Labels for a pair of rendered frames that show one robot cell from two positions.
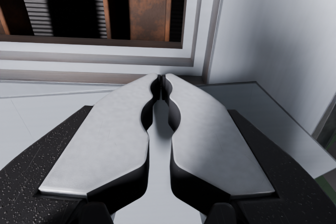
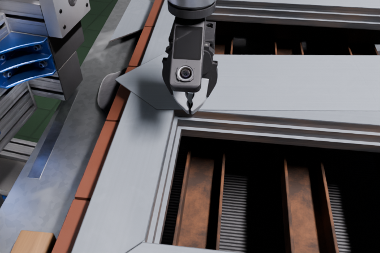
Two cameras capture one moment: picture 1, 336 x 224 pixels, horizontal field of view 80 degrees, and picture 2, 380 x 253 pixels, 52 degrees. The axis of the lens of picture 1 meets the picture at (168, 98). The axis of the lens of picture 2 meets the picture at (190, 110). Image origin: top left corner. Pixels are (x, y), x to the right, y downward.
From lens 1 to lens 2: 58 cm
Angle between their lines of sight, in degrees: 16
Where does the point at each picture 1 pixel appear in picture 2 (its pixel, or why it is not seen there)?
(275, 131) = (146, 94)
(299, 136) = (135, 91)
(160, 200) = not seen: hidden behind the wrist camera
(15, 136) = (251, 97)
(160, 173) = not seen: hidden behind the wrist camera
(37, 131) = (242, 99)
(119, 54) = (208, 128)
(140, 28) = (206, 174)
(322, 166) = (122, 79)
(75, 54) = (225, 129)
